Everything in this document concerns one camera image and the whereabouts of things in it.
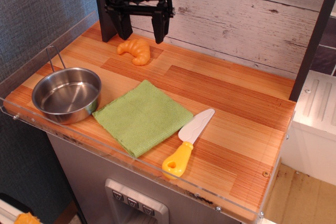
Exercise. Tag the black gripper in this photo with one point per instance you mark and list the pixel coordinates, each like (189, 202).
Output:
(120, 11)

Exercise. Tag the orange toy croissant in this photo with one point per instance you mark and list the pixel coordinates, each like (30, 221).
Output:
(138, 48)

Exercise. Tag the green cloth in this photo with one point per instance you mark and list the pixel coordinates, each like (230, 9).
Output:
(142, 118)

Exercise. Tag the stainless steel pot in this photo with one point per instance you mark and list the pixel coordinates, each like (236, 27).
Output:
(68, 95)

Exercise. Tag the silver toy fridge cabinet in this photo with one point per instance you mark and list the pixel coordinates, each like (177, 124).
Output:
(114, 192)

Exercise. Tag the white plastic appliance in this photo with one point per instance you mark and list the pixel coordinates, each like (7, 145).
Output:
(309, 146)

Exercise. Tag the orange object bottom left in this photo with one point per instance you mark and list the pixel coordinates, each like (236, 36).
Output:
(26, 218)

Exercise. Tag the yellow handled toy knife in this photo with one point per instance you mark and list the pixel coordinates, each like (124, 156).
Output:
(175, 165)

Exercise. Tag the clear acrylic guard rail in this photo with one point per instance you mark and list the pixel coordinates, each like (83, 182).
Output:
(231, 166)

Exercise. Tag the right dark frame post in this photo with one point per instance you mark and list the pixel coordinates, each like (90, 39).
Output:
(315, 38)

